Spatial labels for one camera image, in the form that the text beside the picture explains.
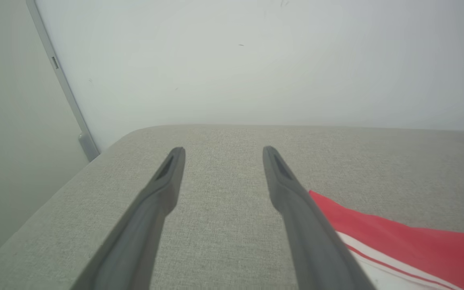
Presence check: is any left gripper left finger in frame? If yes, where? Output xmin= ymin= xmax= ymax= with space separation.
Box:
xmin=71 ymin=147 xmax=186 ymax=290

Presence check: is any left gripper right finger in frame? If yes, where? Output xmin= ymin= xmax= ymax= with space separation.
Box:
xmin=262 ymin=145 xmax=377 ymax=290

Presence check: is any red and white sports shirt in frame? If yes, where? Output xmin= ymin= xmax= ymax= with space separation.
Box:
xmin=309 ymin=190 xmax=464 ymax=290

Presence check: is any grey fabric sofa cushion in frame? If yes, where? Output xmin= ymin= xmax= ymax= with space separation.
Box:
xmin=0 ymin=124 xmax=464 ymax=290

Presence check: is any grey metal frame post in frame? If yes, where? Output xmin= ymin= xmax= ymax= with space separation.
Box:
xmin=26 ymin=0 xmax=100 ymax=162

